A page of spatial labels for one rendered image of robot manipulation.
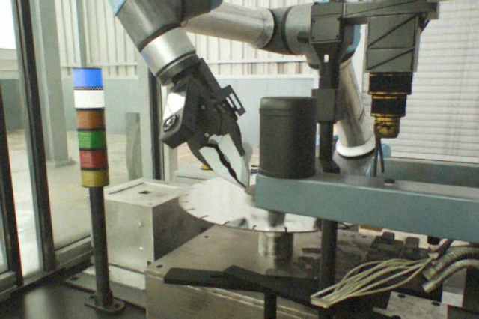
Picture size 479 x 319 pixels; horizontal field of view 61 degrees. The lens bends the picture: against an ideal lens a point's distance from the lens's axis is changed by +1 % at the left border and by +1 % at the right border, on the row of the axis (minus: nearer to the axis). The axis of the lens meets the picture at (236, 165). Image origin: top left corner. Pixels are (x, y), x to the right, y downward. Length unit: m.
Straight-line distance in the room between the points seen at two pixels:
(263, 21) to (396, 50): 0.46
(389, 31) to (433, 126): 5.95
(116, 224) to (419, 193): 0.64
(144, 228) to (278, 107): 0.51
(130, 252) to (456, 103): 5.95
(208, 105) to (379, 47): 0.24
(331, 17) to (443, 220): 0.36
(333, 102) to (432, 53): 5.89
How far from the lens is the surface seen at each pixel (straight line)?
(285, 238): 0.68
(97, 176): 0.69
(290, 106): 0.38
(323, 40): 0.64
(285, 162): 0.39
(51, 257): 0.93
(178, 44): 0.61
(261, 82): 7.22
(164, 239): 0.85
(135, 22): 0.62
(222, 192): 0.70
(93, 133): 0.68
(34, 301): 0.86
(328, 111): 0.64
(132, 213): 0.83
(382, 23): 0.59
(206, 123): 0.60
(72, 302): 0.83
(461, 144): 6.56
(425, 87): 6.51
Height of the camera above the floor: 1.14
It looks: 12 degrees down
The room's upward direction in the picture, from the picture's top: straight up
